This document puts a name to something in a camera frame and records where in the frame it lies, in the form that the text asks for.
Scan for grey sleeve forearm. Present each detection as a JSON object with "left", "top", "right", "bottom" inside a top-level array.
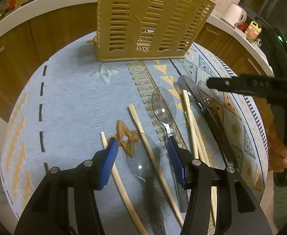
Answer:
[{"left": 273, "top": 176, "right": 287, "bottom": 231}]

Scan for black spoon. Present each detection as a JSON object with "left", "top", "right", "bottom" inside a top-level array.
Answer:
[{"left": 178, "top": 75, "right": 239, "bottom": 169}]

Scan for person right hand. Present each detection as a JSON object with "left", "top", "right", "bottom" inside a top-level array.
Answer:
[{"left": 267, "top": 123, "right": 287, "bottom": 173}]

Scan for wooden base cabinets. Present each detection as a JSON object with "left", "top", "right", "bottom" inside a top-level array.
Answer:
[{"left": 0, "top": 2, "right": 274, "bottom": 123}]

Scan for clear spoon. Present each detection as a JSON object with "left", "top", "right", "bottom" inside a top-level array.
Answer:
[
  {"left": 126, "top": 133, "right": 166, "bottom": 234},
  {"left": 151, "top": 87, "right": 189, "bottom": 213}
]

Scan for yellow oil bottle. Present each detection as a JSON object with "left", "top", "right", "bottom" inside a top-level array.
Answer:
[{"left": 244, "top": 21, "right": 261, "bottom": 42}]

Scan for yellow plastic utensil basket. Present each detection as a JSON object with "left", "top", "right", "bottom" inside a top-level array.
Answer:
[{"left": 96, "top": 0, "right": 215, "bottom": 62}]

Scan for white countertop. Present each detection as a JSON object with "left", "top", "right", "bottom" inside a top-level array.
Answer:
[{"left": 0, "top": 0, "right": 273, "bottom": 76}]

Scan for white electric kettle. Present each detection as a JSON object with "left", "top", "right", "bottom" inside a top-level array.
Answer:
[{"left": 222, "top": 2, "right": 247, "bottom": 27}]

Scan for wooden chopstick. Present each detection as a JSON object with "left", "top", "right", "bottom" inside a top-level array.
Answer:
[
  {"left": 100, "top": 131, "right": 149, "bottom": 235},
  {"left": 184, "top": 111, "right": 199, "bottom": 159},
  {"left": 128, "top": 103, "right": 184, "bottom": 227},
  {"left": 182, "top": 90, "right": 217, "bottom": 226}
]

